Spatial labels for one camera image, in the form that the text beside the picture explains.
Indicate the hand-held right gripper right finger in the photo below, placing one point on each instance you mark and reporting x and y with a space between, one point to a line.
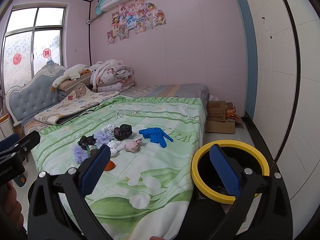
225 172

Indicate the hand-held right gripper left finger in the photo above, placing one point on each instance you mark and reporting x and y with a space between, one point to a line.
93 172

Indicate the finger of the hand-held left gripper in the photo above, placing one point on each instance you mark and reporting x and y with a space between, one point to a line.
27 141

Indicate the white tissue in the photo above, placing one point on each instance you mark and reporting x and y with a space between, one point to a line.
116 147

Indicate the yellow-rimmed black trash bin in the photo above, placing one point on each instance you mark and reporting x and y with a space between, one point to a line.
260 158

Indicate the blue rubber glove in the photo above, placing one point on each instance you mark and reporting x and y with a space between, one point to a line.
155 135

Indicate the person's left hand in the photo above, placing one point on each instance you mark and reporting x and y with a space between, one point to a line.
13 210

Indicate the dark green wrapper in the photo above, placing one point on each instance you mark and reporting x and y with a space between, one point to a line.
93 150

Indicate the purple foam net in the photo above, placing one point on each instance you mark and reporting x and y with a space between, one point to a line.
105 138
79 155

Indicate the white nightstand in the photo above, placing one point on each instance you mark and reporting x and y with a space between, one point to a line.
7 125

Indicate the crumpled black plastic bag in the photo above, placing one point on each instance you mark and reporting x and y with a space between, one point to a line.
86 141

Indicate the blue tufted bed headboard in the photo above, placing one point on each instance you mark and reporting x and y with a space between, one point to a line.
32 97

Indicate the large open cardboard box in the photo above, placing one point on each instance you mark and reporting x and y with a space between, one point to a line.
220 127

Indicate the pink crumpled wad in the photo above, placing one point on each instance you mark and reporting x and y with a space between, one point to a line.
132 145

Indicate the purple-tinged black plastic bag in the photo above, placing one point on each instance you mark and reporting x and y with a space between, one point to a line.
122 132

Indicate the orange snack packet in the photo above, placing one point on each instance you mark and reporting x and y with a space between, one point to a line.
230 113

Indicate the bear printed blanket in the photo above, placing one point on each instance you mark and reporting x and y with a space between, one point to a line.
75 102

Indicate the green floral blanket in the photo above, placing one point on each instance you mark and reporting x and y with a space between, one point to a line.
155 180

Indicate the brown striped pillow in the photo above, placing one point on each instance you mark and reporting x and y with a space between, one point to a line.
75 83

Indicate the white goose plush toy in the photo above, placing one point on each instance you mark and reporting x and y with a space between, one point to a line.
71 72

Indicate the red window sticker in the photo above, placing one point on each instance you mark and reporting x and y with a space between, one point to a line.
46 53
17 59

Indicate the striped bed sheet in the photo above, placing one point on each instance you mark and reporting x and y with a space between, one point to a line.
170 91

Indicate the folded pink printed quilt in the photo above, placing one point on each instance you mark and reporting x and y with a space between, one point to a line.
113 76

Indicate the window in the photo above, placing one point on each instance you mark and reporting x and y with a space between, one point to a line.
22 42

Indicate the blue door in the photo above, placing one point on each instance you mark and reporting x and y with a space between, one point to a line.
246 55

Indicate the cluster of wall posters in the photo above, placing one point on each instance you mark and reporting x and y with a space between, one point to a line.
135 17

